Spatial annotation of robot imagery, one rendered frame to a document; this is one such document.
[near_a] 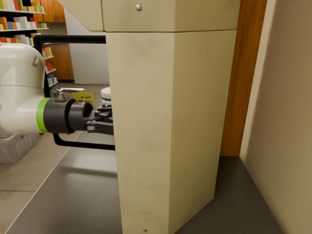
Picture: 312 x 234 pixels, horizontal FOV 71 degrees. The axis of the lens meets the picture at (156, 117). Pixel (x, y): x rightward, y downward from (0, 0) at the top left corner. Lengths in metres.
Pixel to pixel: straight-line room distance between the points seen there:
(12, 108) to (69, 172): 0.33
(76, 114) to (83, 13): 0.26
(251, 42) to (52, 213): 0.78
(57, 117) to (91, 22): 0.27
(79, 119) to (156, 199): 0.26
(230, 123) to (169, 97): 0.49
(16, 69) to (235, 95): 0.66
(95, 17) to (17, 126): 0.36
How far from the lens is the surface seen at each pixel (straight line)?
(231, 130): 0.87
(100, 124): 0.51
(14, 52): 0.64
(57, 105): 0.58
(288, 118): 0.69
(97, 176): 0.80
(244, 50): 0.79
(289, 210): 0.72
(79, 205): 0.71
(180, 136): 0.44
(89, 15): 0.38
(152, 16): 0.37
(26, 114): 0.61
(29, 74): 0.63
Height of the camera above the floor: 1.42
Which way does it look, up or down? 23 degrees down
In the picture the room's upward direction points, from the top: straight up
